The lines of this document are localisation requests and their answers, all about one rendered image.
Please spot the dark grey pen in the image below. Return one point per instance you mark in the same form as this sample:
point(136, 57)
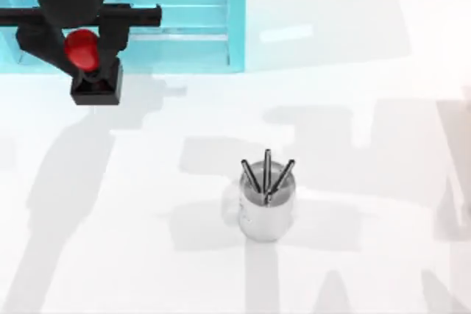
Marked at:
point(267, 170)
point(252, 176)
point(282, 176)

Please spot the red and black stamp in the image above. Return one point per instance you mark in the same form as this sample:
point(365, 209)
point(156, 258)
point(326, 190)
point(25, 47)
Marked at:
point(81, 49)

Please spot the white mug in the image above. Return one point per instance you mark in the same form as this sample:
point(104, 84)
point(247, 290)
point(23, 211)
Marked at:
point(266, 218)

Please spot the light blue rack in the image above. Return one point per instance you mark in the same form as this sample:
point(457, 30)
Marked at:
point(184, 16)

